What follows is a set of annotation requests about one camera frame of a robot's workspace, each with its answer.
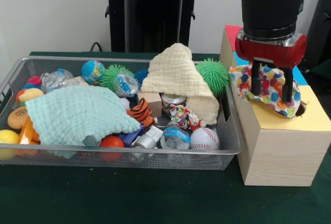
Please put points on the wooden box with three holes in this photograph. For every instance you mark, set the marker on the wooden box with three holes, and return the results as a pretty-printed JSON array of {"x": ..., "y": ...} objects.
[{"x": 284, "y": 156}]

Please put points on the red ball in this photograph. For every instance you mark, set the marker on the red ball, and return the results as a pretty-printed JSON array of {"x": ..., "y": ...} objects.
[{"x": 112, "y": 142}]

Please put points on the dark green table cloth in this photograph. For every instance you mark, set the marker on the dark green table cloth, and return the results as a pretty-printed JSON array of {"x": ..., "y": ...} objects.
[
  {"x": 129, "y": 198},
  {"x": 324, "y": 75}
]

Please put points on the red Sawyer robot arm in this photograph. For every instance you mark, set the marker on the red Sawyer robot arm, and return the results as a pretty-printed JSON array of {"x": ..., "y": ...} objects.
[{"x": 271, "y": 12}]

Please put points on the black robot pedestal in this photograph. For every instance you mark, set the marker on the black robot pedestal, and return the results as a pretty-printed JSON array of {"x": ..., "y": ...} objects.
[{"x": 152, "y": 14}]

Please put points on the crushed clear water bottle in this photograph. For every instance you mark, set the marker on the crushed clear water bottle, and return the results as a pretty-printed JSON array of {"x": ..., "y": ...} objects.
[{"x": 175, "y": 136}]

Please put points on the colourful polka dot cloth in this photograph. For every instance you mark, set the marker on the colourful polka dot cloth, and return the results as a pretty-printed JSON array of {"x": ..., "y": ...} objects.
[{"x": 271, "y": 87}]

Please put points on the white baseball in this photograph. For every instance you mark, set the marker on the white baseball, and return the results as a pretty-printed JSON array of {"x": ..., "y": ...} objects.
[{"x": 204, "y": 138}]

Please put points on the small colourful patterned cloth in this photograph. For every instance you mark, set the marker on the small colourful patterned cloth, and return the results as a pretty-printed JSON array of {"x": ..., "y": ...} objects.
[{"x": 186, "y": 118}]

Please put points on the mint green waffle cloth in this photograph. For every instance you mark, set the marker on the mint green waffle cloth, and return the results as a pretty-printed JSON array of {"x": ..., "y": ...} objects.
[{"x": 77, "y": 115}]

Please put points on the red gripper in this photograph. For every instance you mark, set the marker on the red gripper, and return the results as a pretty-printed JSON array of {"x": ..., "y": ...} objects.
[{"x": 271, "y": 53}]

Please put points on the pale yellow waffle cloth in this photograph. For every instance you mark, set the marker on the pale yellow waffle cloth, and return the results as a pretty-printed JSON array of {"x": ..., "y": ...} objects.
[{"x": 175, "y": 74}]

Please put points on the shallow mesh bin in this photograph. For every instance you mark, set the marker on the shallow mesh bin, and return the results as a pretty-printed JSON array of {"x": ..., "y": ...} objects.
[{"x": 155, "y": 160}]

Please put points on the orange tiger plush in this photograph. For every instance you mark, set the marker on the orange tiger plush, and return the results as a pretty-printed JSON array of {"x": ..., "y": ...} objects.
[{"x": 142, "y": 111}]

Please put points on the globe print ball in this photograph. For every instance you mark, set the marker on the globe print ball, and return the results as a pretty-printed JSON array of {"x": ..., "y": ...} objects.
[{"x": 93, "y": 71}]

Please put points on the green spiky rubber ball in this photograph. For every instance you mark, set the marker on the green spiky rubber ball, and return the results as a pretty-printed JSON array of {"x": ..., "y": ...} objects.
[
  {"x": 213, "y": 75},
  {"x": 111, "y": 75}
]

